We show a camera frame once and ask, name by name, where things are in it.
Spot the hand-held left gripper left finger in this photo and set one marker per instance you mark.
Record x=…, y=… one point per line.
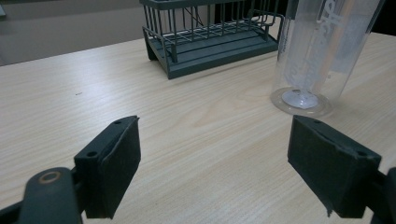
x=107, y=168

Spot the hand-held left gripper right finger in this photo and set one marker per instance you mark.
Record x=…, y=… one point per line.
x=330, y=169

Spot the clear plastic cup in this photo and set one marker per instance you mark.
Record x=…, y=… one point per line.
x=314, y=53

